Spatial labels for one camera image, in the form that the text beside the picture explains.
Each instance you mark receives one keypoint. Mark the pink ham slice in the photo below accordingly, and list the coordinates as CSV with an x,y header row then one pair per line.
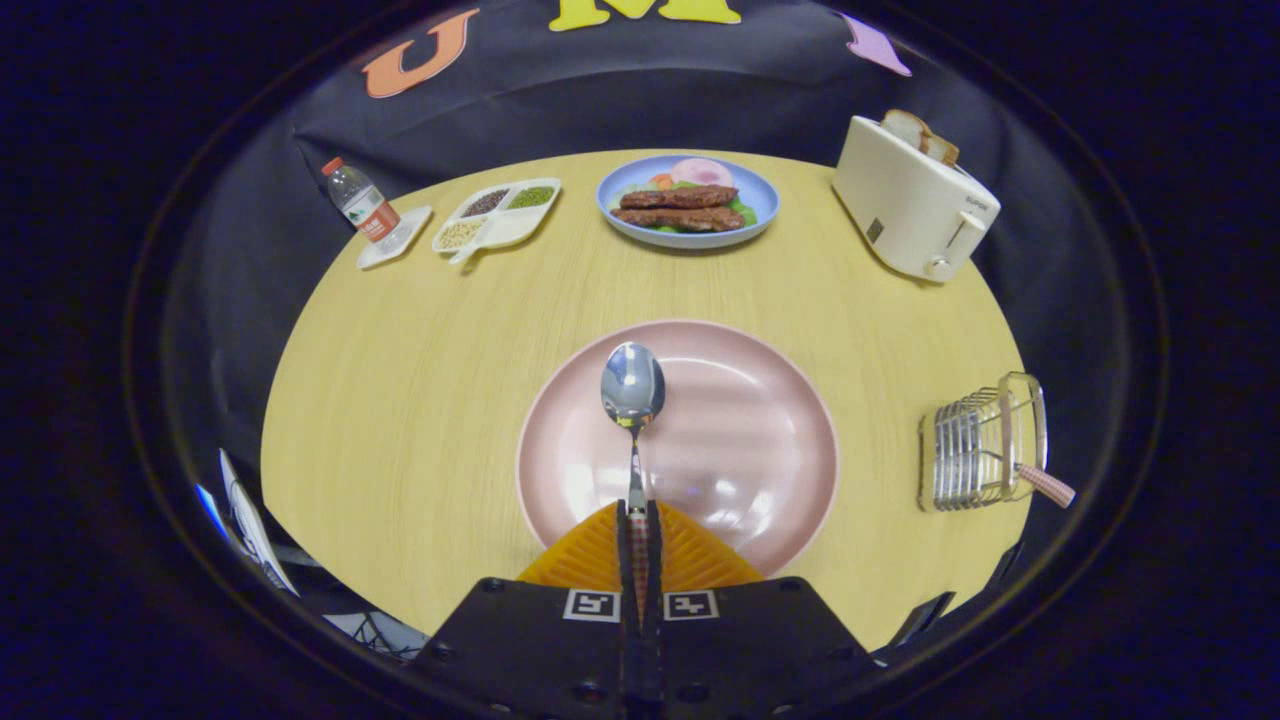
x,y
700,172

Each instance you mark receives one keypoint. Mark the blue plate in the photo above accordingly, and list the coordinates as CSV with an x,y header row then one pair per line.
x,y
620,225

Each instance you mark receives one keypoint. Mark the black backdrop cloth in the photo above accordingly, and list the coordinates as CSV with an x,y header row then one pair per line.
x,y
560,100

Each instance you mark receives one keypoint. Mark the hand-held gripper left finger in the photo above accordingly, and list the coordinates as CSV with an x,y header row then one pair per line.
x,y
520,650

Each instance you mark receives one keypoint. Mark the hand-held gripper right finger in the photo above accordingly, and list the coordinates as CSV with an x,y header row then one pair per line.
x,y
760,650

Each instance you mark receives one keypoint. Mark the toast slice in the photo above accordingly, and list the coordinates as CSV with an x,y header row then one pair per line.
x,y
942,150
905,128

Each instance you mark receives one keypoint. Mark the orange carrot slice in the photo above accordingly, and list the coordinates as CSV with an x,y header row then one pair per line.
x,y
662,181

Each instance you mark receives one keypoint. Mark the water bottle red cap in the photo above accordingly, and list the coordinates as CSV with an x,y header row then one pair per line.
x,y
362,205

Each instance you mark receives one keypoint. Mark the white papers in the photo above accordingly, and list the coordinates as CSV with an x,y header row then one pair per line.
x,y
250,520

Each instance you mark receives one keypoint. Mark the white divided tray with beans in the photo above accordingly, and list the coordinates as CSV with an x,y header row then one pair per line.
x,y
505,225

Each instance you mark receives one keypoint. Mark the black bracket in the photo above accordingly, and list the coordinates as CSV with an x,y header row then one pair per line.
x,y
920,618

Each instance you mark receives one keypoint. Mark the small white dish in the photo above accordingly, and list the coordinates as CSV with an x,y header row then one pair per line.
x,y
410,228

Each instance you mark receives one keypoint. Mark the white toaster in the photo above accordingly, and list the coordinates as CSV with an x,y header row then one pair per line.
x,y
905,210

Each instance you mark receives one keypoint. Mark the pink plate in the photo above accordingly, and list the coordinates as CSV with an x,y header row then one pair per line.
x,y
740,440

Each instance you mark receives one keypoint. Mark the brown meat strip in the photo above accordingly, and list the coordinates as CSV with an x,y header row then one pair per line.
x,y
680,197
680,219

